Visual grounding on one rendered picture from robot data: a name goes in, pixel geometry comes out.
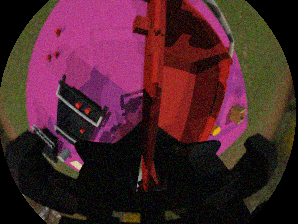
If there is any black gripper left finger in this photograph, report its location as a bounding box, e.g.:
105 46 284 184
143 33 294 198
74 121 142 192

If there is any small yellow block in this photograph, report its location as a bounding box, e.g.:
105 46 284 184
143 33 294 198
212 124 221 136

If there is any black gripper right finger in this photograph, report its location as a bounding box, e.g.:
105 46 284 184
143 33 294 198
153 125 222 190

